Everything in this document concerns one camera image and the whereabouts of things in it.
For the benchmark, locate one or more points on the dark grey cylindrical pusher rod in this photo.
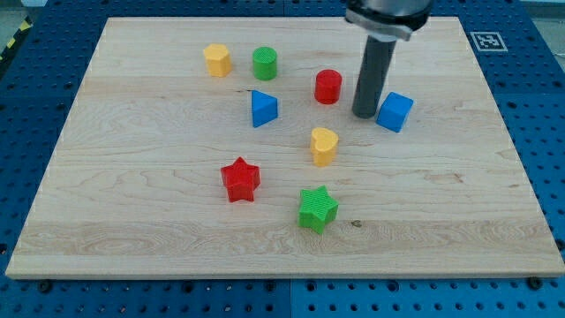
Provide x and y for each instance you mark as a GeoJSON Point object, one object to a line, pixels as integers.
{"type": "Point", "coordinates": [372, 76]}

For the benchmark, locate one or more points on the red cylinder block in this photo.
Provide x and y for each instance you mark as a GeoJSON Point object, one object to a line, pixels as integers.
{"type": "Point", "coordinates": [328, 86]}

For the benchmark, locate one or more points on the blue cube block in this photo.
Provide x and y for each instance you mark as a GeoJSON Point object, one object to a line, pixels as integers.
{"type": "Point", "coordinates": [394, 111]}

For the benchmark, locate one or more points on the yellow heart block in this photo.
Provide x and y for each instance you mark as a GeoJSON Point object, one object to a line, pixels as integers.
{"type": "Point", "coordinates": [323, 146]}

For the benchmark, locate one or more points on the white fiducial marker tag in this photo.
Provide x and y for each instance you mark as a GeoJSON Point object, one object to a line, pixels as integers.
{"type": "Point", "coordinates": [486, 41]}

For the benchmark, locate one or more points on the green cylinder block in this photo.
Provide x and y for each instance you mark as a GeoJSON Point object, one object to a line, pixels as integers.
{"type": "Point", "coordinates": [264, 63]}

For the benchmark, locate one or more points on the blue triangle block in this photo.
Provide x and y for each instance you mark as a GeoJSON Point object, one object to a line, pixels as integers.
{"type": "Point", "coordinates": [264, 108]}

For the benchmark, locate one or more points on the yellow hexagon block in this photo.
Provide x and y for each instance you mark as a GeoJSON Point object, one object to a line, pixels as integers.
{"type": "Point", "coordinates": [217, 58]}

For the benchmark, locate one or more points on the green star block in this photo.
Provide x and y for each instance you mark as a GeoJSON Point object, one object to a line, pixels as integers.
{"type": "Point", "coordinates": [317, 208]}

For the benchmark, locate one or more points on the red star block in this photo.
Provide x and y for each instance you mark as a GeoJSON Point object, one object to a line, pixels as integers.
{"type": "Point", "coordinates": [240, 180]}

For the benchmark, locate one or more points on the light wooden board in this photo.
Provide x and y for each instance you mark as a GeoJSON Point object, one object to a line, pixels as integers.
{"type": "Point", "coordinates": [134, 190]}

